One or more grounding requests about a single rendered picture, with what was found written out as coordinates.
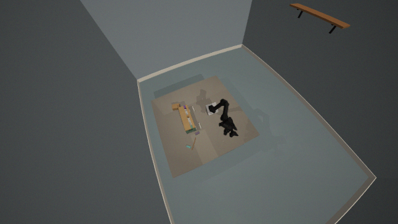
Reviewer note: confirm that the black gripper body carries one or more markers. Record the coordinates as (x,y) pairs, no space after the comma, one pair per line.
(230,128)

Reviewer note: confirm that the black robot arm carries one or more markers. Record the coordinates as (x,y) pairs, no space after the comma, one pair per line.
(224,118)

